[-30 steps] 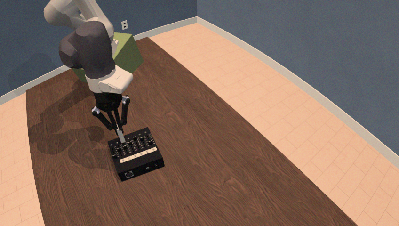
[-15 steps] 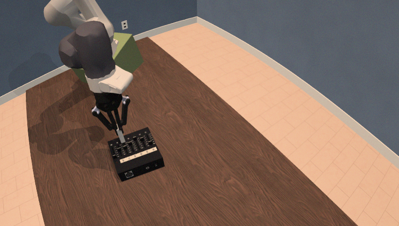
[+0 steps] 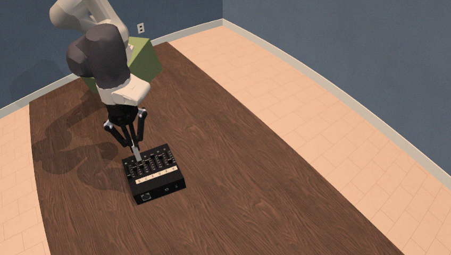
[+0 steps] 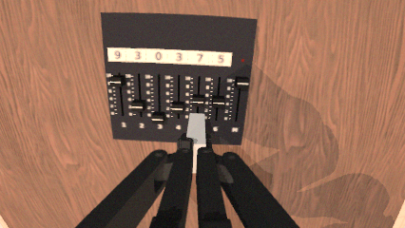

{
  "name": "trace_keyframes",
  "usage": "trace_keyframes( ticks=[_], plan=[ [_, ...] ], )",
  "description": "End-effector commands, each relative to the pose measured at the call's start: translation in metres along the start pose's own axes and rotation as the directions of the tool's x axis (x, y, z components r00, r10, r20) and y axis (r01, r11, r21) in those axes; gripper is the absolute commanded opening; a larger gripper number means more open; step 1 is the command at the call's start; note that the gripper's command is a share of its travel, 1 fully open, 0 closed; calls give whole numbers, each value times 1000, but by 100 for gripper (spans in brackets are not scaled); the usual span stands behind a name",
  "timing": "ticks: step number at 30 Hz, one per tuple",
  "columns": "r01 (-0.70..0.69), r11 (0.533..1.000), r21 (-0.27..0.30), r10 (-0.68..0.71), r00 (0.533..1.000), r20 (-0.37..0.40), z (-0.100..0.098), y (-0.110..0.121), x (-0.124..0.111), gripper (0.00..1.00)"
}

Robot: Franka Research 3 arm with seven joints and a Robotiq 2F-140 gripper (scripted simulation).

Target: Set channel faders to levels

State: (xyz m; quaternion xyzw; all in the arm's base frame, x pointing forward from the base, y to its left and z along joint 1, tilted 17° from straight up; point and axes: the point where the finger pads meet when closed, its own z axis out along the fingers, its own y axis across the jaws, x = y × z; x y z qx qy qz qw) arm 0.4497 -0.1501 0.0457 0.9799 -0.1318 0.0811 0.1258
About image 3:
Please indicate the black lighting desk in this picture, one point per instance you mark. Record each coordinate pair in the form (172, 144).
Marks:
(156, 175)

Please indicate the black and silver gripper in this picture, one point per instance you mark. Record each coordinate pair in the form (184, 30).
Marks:
(128, 114)

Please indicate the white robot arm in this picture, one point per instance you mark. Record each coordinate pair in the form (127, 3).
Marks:
(103, 53)

